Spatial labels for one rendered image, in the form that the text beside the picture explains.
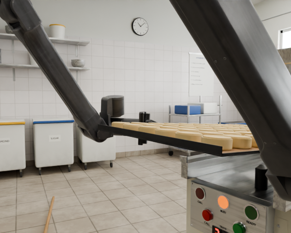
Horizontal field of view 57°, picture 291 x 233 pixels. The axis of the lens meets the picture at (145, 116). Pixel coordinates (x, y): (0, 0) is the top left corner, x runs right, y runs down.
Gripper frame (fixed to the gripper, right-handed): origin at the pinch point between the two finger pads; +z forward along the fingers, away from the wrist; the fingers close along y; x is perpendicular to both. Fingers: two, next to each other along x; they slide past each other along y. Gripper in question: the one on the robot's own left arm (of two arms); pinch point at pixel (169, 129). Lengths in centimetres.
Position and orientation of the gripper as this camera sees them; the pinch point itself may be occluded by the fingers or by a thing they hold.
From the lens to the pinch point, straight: 83.9
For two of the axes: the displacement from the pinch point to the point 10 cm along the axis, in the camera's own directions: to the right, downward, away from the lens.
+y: -0.4, 10.0, 0.5
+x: -1.6, 0.4, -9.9
